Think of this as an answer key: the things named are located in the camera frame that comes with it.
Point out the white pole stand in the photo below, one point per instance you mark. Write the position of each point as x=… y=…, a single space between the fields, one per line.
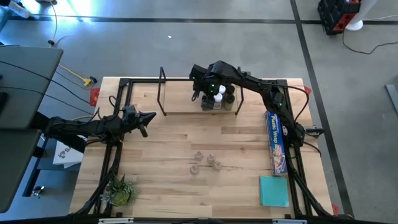
x=357 y=22

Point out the black lid spice jar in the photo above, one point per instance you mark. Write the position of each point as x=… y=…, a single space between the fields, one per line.
x=230 y=89
x=229 y=99

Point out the silver metal bar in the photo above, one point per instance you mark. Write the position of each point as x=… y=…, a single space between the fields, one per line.
x=289 y=221
x=115 y=220

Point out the black table clamp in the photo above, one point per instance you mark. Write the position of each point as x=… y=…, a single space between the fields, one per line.
x=314 y=131

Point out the wooden shelf black metal frame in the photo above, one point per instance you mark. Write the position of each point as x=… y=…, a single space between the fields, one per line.
x=180 y=99

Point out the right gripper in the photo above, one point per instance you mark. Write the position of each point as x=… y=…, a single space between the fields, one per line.
x=207 y=102

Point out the black metal rig frame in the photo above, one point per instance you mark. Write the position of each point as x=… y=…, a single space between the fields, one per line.
x=143 y=80

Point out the white box with logo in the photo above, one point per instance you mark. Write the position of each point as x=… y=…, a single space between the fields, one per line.
x=66 y=154

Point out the person's foot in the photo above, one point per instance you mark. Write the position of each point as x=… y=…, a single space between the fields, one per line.
x=20 y=9

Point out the red corner clamp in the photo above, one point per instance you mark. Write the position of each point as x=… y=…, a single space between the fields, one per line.
x=335 y=209
x=307 y=91
x=94 y=96

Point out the green succulent plant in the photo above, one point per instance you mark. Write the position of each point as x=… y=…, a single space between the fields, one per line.
x=119 y=194

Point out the grey desk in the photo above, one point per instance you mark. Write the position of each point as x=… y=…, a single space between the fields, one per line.
x=25 y=93

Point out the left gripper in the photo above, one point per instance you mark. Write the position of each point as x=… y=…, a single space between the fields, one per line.
x=124 y=126

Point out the teal square cloth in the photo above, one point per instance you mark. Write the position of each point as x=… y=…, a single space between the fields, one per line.
x=274 y=191

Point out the blue plastic wrap box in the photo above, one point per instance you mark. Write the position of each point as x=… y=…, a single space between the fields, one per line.
x=276 y=140

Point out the black and red crate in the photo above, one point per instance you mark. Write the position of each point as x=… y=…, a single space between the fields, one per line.
x=335 y=15

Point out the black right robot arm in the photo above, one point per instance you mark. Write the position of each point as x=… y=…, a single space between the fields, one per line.
x=248 y=82

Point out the cork lid saffron jar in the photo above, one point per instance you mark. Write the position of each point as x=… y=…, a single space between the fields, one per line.
x=198 y=155
x=194 y=169
x=217 y=165
x=211 y=159

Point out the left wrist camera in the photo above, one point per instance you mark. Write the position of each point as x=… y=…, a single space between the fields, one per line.
x=129 y=112

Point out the small metal bracket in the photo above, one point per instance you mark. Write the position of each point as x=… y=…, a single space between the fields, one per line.
x=37 y=191

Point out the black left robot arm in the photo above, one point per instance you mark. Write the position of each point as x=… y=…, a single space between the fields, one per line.
x=77 y=127

